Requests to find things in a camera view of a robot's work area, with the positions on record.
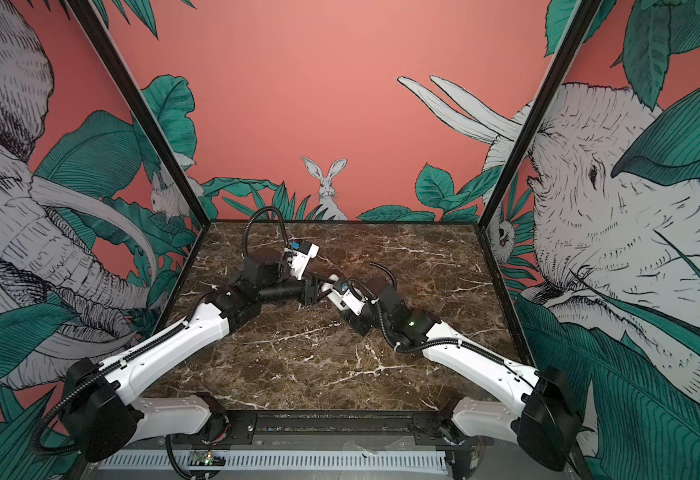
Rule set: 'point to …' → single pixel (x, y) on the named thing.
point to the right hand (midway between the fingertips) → (343, 301)
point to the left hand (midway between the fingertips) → (333, 281)
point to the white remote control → (326, 286)
